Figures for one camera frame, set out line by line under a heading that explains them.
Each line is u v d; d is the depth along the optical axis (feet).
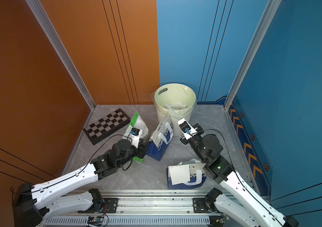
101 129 3.35
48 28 2.50
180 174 2.10
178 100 3.35
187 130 1.65
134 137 2.04
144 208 2.43
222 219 2.28
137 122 2.65
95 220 2.35
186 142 1.96
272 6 2.28
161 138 2.48
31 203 1.31
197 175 2.09
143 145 2.14
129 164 2.20
